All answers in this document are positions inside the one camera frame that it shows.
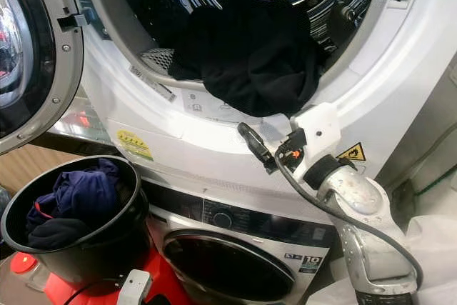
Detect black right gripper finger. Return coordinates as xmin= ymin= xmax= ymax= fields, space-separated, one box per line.
xmin=237 ymin=121 xmax=279 ymax=171

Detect large black garment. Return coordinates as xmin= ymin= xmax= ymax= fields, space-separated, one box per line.
xmin=168 ymin=0 xmax=326 ymax=119

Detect white washing machine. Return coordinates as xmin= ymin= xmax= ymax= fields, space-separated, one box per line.
xmin=139 ymin=189 xmax=347 ymax=305

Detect white tumble dryer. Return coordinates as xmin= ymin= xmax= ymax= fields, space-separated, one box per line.
xmin=79 ymin=0 xmax=457 ymax=227

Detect yellow triangle warning sticker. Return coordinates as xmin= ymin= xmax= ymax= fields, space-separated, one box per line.
xmin=337 ymin=142 xmax=366 ymax=163

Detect round washer control knob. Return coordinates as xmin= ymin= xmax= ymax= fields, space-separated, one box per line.
xmin=211 ymin=211 xmax=233 ymax=230

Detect dark washer badge sticker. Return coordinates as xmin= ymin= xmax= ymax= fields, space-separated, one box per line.
xmin=284 ymin=251 xmax=323 ymax=275

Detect yellow rectangular sticker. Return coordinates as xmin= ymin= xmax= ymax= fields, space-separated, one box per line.
xmin=116 ymin=130 xmax=154 ymax=161

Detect dark glass washer door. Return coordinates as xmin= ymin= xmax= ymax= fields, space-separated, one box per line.
xmin=163 ymin=230 xmax=297 ymax=302

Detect grey lint filter mesh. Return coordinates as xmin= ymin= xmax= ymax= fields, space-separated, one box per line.
xmin=141 ymin=48 xmax=176 ymax=74

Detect red plastic stool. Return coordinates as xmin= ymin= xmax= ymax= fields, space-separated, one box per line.
xmin=43 ymin=248 xmax=186 ymax=305

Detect clear container with red lid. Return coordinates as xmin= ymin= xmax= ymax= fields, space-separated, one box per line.
xmin=11 ymin=251 xmax=44 ymax=291

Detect navy blue garment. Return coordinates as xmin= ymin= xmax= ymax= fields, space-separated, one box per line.
xmin=32 ymin=159 xmax=122 ymax=231

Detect round dryer door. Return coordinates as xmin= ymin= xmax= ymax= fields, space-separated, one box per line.
xmin=0 ymin=0 xmax=85 ymax=156

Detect black plastic bucket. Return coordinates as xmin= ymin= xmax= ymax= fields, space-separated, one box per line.
xmin=0 ymin=155 xmax=140 ymax=288

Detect small dark folded garment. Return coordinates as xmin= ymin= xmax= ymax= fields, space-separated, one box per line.
xmin=27 ymin=216 xmax=94 ymax=250

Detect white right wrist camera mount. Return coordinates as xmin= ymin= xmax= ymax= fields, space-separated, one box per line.
xmin=291 ymin=103 xmax=340 ymax=159

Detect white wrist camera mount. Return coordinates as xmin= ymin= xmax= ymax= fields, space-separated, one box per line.
xmin=116 ymin=269 xmax=152 ymax=305
xmin=291 ymin=103 xmax=340 ymax=159

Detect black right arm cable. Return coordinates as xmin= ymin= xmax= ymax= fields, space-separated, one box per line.
xmin=271 ymin=151 xmax=423 ymax=291

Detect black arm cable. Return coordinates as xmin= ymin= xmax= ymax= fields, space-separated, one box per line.
xmin=63 ymin=279 xmax=119 ymax=305
xmin=271 ymin=151 xmax=423 ymax=291

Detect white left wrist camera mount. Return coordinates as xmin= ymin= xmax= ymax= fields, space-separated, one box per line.
xmin=116 ymin=269 xmax=152 ymax=305

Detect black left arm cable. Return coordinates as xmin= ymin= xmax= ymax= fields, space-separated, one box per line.
xmin=63 ymin=279 xmax=119 ymax=305

